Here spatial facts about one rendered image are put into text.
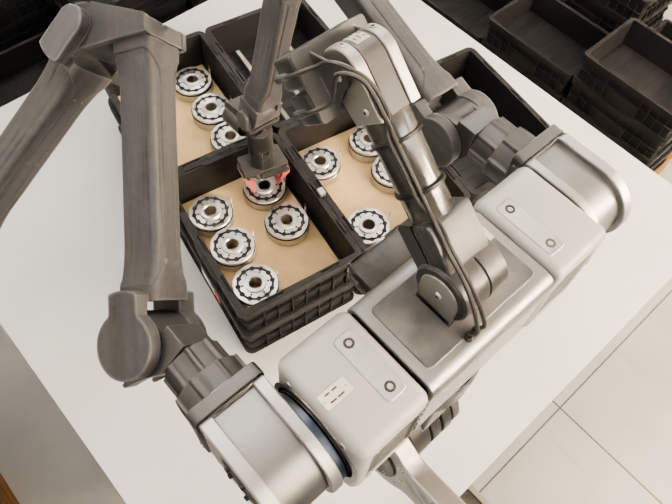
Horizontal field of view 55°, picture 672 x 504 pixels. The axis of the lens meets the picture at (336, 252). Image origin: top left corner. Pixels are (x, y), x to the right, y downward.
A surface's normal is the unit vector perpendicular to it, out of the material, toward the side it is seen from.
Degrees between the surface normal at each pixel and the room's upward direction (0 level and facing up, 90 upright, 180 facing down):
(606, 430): 0
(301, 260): 0
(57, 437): 0
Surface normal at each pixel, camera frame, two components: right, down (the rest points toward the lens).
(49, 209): 0.04, -0.50
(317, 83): 0.50, 0.10
